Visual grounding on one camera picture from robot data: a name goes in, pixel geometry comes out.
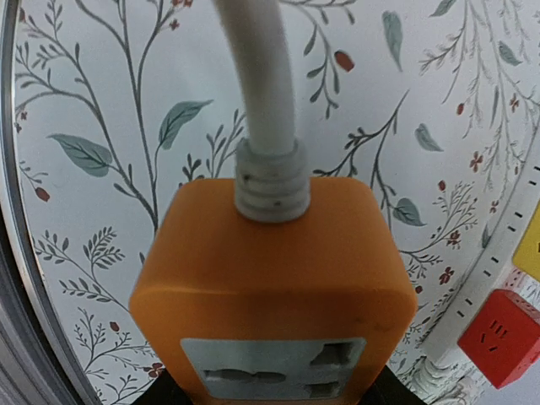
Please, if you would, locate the floral table cloth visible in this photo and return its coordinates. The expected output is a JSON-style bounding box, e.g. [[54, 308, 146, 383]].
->
[[8, 1, 539, 404]]

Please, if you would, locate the red cube socket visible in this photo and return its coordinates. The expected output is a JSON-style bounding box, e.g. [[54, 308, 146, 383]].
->
[[457, 289, 539, 389]]

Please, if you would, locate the white multicolour power strip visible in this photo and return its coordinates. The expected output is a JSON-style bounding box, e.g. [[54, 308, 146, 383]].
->
[[404, 162, 540, 405]]

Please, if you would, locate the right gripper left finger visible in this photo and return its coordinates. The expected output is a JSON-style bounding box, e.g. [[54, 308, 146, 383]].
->
[[138, 369, 193, 405]]

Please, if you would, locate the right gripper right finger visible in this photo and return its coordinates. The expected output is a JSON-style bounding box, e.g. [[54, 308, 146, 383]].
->
[[360, 366, 424, 405]]

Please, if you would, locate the yellow cube socket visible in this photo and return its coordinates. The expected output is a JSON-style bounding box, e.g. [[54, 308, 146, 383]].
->
[[512, 214, 540, 281]]

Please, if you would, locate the orange USB power strip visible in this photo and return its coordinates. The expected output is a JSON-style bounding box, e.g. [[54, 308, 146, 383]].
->
[[129, 177, 418, 404]]

